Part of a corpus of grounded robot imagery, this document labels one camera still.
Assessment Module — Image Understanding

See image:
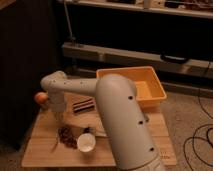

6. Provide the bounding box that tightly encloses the white bowl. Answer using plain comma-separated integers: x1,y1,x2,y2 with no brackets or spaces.
77,133,96,153

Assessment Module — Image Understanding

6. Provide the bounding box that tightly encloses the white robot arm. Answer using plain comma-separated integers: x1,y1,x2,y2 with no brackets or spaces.
41,71,166,171

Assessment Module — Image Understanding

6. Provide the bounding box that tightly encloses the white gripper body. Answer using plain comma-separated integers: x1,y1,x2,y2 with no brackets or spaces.
50,101,67,122

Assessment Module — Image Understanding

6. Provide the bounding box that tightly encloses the black floor cable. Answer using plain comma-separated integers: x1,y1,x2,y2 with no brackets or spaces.
182,61,213,171

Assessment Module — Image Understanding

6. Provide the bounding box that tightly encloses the brown dried flower bunch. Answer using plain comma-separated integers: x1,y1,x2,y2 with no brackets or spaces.
58,126,77,149

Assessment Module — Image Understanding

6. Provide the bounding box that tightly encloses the yellow plastic bin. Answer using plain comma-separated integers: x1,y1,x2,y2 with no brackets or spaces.
96,66,167,108

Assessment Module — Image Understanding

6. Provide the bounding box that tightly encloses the orange apple toy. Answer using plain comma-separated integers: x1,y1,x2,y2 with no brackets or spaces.
34,92,48,110

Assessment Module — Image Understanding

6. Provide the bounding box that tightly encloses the wooden fork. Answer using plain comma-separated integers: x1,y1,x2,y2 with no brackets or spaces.
51,133,60,153

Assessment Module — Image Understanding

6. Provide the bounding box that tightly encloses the striped brown block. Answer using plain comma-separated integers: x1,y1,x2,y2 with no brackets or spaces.
72,98,95,113

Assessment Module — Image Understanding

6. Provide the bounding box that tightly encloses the metal shelf rack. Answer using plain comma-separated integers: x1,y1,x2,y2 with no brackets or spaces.
61,0,213,79

